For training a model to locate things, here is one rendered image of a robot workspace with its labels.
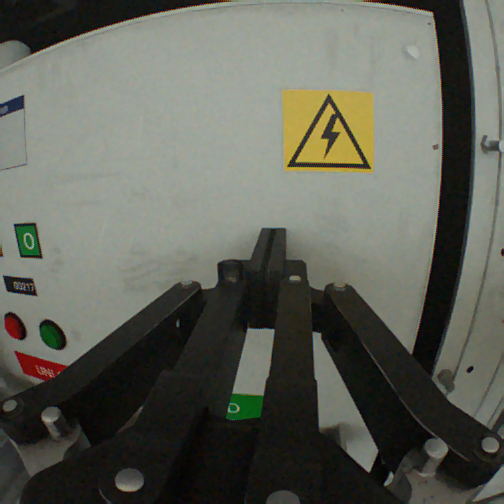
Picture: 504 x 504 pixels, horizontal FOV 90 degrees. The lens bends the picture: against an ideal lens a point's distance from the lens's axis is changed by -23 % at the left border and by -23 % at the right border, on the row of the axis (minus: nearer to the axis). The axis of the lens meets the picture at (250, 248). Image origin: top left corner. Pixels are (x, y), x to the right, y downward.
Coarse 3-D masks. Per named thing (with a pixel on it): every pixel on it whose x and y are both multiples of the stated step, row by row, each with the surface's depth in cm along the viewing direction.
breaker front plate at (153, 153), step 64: (64, 64) 18; (128, 64) 18; (192, 64) 18; (256, 64) 17; (320, 64) 17; (384, 64) 16; (64, 128) 20; (128, 128) 19; (192, 128) 19; (256, 128) 19; (384, 128) 18; (0, 192) 22; (64, 192) 22; (128, 192) 21; (192, 192) 20; (256, 192) 20; (320, 192) 19; (384, 192) 19; (64, 256) 23; (128, 256) 22; (192, 256) 22; (320, 256) 21; (384, 256) 20; (0, 320) 28; (64, 320) 26; (384, 320) 22; (0, 384) 32; (256, 384) 25; (320, 384) 24
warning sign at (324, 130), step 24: (288, 96) 18; (312, 96) 17; (336, 96) 17; (360, 96) 17; (288, 120) 18; (312, 120) 18; (336, 120) 18; (360, 120) 18; (288, 144) 19; (312, 144) 18; (336, 144) 18; (360, 144) 18; (288, 168) 19; (312, 168) 19; (336, 168) 19; (360, 168) 18
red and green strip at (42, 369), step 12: (24, 360) 29; (36, 360) 28; (24, 372) 30; (36, 372) 29; (48, 372) 29; (240, 396) 25; (252, 396) 25; (228, 408) 26; (240, 408) 26; (252, 408) 26
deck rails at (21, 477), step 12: (12, 444) 34; (0, 456) 31; (12, 456) 33; (0, 468) 30; (12, 468) 32; (24, 468) 34; (0, 480) 29; (12, 480) 31; (24, 480) 32; (0, 492) 28; (12, 492) 29
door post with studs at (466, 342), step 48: (480, 0) 13; (480, 48) 15; (480, 96) 16; (480, 144) 17; (480, 192) 18; (480, 240) 19; (480, 288) 20; (480, 336) 21; (480, 384) 23; (384, 480) 35
